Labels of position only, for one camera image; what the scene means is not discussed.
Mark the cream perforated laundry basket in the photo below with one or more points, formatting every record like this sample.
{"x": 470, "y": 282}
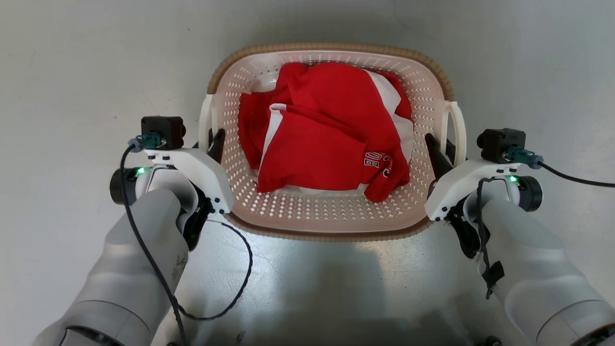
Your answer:
{"x": 336, "y": 211}

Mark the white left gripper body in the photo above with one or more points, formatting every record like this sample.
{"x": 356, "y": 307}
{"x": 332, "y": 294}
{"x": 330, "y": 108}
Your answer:
{"x": 202, "y": 173}

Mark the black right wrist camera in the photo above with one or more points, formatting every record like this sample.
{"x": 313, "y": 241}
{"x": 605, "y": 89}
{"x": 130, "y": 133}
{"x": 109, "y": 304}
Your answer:
{"x": 497, "y": 142}

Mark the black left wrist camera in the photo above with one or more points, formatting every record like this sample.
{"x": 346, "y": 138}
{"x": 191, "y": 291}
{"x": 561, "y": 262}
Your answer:
{"x": 161, "y": 130}

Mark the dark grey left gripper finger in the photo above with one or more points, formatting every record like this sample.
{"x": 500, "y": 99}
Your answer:
{"x": 197, "y": 144}
{"x": 218, "y": 146}

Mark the red jersey garment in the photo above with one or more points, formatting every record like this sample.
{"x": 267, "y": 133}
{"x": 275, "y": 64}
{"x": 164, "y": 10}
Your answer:
{"x": 326, "y": 144}

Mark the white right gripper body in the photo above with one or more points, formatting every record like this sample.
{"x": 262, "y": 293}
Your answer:
{"x": 456, "y": 187}

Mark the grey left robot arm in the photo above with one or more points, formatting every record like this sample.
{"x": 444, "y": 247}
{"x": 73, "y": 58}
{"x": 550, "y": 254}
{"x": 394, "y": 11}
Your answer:
{"x": 139, "y": 250}

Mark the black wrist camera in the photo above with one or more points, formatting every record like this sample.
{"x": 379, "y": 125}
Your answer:
{"x": 161, "y": 130}
{"x": 497, "y": 142}

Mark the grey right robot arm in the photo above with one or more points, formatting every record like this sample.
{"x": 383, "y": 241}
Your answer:
{"x": 528, "y": 259}

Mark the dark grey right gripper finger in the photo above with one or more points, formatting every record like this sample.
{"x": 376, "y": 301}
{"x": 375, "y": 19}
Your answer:
{"x": 451, "y": 151}
{"x": 436, "y": 158}

